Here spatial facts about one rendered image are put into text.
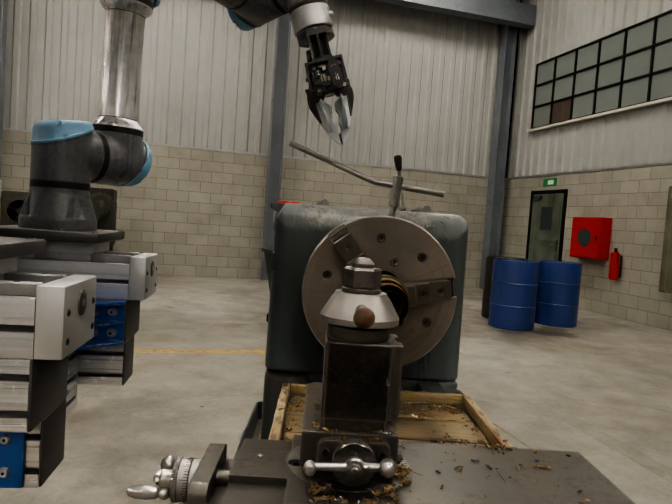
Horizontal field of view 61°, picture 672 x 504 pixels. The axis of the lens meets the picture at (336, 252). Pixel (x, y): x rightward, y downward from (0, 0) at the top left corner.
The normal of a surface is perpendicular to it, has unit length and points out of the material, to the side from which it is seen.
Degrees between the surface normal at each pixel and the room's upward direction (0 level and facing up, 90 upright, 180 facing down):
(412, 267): 90
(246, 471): 0
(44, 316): 90
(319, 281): 90
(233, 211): 90
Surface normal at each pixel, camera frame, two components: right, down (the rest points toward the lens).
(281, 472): 0.07, -1.00
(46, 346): 0.13, 0.06
